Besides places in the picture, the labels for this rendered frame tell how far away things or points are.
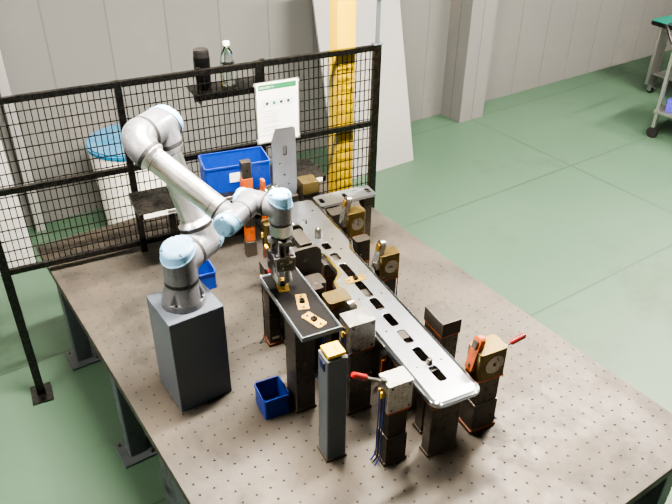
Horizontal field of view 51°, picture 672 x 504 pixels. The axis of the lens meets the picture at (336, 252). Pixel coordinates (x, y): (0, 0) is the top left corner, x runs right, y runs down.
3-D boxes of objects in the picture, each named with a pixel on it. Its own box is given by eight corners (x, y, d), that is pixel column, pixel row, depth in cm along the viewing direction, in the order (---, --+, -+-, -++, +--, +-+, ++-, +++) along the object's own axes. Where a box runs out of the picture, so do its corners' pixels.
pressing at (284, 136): (297, 193, 328) (295, 126, 309) (274, 199, 324) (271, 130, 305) (296, 193, 328) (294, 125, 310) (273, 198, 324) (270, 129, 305)
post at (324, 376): (347, 455, 237) (349, 357, 213) (326, 463, 234) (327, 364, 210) (337, 439, 242) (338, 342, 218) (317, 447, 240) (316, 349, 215)
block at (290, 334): (316, 406, 255) (316, 309, 231) (296, 413, 252) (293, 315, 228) (305, 389, 263) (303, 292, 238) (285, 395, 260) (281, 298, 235)
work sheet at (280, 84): (300, 137, 346) (299, 76, 329) (257, 145, 338) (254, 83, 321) (298, 135, 348) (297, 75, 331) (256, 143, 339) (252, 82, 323)
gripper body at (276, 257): (274, 274, 228) (272, 243, 221) (269, 260, 235) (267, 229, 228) (297, 271, 230) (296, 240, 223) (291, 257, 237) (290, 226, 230)
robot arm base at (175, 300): (172, 319, 233) (169, 295, 228) (155, 297, 244) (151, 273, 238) (213, 304, 240) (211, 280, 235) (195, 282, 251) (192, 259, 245)
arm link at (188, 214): (181, 268, 243) (121, 119, 220) (205, 246, 255) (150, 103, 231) (209, 267, 237) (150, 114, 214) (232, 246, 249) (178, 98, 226)
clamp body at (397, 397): (407, 459, 236) (414, 379, 216) (376, 471, 232) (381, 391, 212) (396, 444, 242) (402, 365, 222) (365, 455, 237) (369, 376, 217)
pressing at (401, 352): (491, 390, 223) (492, 386, 222) (431, 412, 214) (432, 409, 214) (312, 199, 326) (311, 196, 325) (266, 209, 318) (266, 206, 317)
